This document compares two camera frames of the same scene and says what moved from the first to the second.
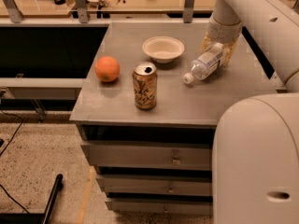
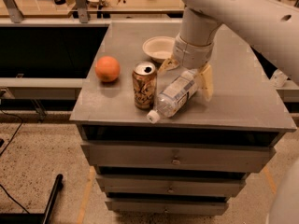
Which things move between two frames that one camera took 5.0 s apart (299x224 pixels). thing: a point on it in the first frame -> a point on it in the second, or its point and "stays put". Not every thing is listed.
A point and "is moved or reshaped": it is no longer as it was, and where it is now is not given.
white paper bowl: [163, 49] stays put
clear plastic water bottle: [206, 65] is moved or reshaped
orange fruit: [106, 68] stays put
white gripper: [222, 32] -> [192, 55]
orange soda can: [145, 84] stays put
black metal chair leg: [35, 217] stays put
